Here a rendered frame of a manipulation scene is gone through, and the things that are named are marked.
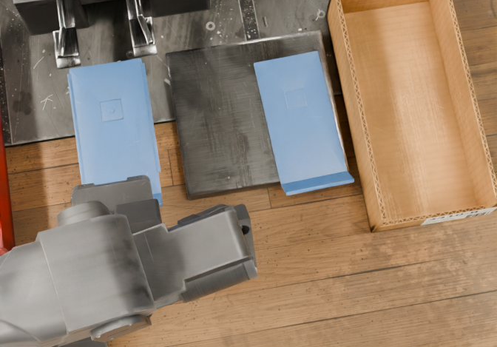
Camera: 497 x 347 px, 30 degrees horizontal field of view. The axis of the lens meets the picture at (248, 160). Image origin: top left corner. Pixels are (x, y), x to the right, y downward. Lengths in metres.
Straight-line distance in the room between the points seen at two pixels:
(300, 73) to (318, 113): 0.05
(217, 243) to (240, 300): 0.31
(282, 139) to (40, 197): 0.26
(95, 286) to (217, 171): 0.39
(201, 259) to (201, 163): 0.32
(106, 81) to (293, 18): 0.24
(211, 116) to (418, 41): 0.25
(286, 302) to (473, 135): 0.26
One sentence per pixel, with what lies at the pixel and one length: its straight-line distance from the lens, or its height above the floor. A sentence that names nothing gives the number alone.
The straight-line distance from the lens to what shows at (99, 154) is 0.89.
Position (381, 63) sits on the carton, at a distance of 1.03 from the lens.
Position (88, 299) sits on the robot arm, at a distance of 0.59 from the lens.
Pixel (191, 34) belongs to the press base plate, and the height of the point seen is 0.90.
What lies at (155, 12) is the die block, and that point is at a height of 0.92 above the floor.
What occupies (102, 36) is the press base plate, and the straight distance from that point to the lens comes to 1.04.
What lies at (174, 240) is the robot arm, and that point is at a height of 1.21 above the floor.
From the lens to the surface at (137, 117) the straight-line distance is 0.90.
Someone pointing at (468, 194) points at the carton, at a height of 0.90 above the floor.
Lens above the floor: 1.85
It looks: 75 degrees down
